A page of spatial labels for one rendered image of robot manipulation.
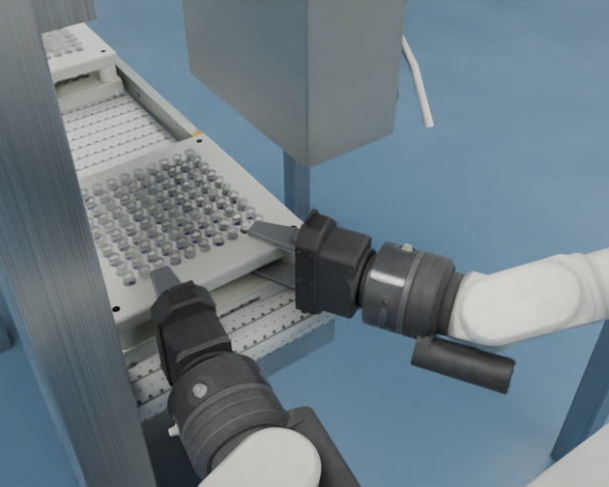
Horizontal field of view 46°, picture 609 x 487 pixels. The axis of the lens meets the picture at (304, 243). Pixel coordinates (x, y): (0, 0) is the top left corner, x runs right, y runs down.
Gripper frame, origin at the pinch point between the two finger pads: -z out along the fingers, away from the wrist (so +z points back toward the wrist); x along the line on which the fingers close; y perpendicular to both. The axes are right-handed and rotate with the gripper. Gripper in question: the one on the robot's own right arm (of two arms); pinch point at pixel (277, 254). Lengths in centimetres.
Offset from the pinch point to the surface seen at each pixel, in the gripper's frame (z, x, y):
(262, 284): -1.7, 4.5, -0.8
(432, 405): 13, 96, 59
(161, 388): -6.3, 7.8, -15.4
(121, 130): -36.1, 7.3, 22.9
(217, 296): -5.4, 4.5, -4.3
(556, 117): 22, 97, 207
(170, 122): -28.4, 4.9, 24.6
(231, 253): -4.6, -0.1, -1.9
